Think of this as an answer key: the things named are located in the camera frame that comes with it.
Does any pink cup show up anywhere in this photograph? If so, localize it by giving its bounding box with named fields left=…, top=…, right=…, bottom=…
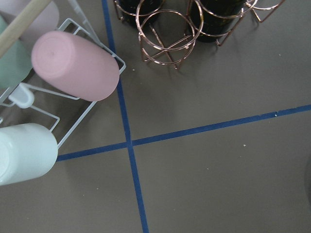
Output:
left=31, top=31, right=120, bottom=101

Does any dark wine bottle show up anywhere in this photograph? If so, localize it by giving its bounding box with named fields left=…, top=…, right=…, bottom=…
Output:
left=119, top=0, right=165, bottom=17
left=188, top=0, right=246, bottom=43

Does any mint white cup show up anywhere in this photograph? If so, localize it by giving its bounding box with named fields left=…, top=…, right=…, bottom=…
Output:
left=0, top=123, right=58, bottom=185

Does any green cup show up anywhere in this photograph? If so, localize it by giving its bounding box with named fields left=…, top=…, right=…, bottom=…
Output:
left=0, top=14, right=34, bottom=90

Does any wooden rod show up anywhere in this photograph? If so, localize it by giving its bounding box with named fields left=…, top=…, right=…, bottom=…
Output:
left=0, top=0, right=51, bottom=57

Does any white wire cup rack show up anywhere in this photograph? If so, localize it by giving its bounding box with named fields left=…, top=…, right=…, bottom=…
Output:
left=0, top=18, right=126, bottom=149

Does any copper wire bottle rack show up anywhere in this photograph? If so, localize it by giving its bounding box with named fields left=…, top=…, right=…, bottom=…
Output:
left=113, top=0, right=284, bottom=69

